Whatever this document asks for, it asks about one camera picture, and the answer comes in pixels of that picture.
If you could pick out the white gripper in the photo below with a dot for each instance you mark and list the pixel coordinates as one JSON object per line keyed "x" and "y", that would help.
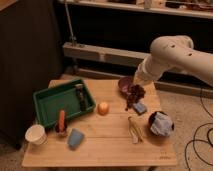
{"x": 142, "y": 77}

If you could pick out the dark purple grapes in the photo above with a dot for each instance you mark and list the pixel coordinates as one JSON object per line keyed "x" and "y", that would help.
{"x": 134, "y": 94}

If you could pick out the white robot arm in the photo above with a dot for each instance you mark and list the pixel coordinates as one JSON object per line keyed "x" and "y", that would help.
{"x": 167, "y": 52}

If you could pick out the purple bowl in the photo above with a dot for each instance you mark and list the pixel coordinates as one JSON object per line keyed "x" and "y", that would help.
{"x": 124, "y": 83}

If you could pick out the dark bowl with cloth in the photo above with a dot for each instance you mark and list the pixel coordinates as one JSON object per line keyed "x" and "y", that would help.
{"x": 151, "y": 119}

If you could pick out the small dark bowl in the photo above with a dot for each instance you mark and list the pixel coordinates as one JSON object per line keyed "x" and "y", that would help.
{"x": 61, "y": 132}

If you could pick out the blue sponge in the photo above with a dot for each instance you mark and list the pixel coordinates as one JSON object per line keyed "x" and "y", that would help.
{"x": 139, "y": 108}

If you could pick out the wooden utensil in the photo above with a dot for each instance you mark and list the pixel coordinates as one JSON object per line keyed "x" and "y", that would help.
{"x": 135, "y": 131}

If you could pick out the orange apple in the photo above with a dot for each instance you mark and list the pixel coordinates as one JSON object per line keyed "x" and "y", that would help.
{"x": 103, "y": 108}

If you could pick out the orange carrot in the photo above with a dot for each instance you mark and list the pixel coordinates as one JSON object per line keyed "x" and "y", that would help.
{"x": 61, "y": 120}

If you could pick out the blue plastic cup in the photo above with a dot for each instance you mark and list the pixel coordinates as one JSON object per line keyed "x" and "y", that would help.
{"x": 75, "y": 138}

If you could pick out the green plastic tray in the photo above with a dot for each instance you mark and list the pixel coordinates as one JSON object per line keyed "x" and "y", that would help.
{"x": 49, "y": 102}

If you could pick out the white paper cup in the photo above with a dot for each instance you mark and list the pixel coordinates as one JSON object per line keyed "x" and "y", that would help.
{"x": 36, "y": 134}

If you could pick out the grey metal rail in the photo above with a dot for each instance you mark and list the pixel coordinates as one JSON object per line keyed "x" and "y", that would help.
{"x": 103, "y": 54}

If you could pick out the wall shelf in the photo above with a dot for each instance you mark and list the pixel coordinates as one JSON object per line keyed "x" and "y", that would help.
{"x": 150, "y": 6}

